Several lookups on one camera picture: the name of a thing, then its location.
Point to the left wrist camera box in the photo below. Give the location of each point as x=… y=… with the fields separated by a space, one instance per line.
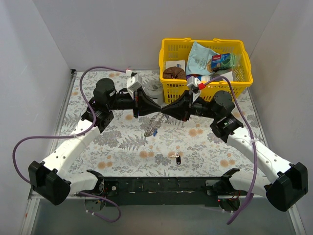
x=134 y=83

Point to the white small box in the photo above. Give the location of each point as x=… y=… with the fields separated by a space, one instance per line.
x=176 y=63

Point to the green sponge pack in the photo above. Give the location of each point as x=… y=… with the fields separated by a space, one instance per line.
x=224 y=61

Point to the grey paper-wrapped roll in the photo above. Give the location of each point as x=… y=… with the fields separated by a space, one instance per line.
x=154 y=90

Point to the brown round scrunchie item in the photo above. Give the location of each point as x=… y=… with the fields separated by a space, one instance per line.
x=174 y=73

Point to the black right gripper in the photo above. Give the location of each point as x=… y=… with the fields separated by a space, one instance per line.
x=187 y=106

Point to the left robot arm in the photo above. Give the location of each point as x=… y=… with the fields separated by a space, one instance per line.
x=50 y=177

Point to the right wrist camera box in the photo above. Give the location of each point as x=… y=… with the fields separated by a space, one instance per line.
x=195 y=86

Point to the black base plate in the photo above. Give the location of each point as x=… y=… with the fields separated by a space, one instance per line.
x=129 y=191

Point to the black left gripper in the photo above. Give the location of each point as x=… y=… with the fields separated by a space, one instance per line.
x=136 y=103

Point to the metal disc with keyrings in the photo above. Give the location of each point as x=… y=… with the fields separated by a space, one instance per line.
x=154 y=124

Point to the white blue bottle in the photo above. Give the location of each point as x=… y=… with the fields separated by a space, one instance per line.
x=205 y=78

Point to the floral tablecloth mat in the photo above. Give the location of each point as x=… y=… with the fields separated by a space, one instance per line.
x=123 y=150

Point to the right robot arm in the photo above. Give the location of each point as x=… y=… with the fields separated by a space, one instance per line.
x=284 y=183

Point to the light blue chips bag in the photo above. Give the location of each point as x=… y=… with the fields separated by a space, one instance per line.
x=199 y=60

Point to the yellow plastic basket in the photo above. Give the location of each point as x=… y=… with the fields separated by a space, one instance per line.
x=178 y=49

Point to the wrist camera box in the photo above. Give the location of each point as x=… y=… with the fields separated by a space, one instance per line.
x=195 y=86
x=134 y=83

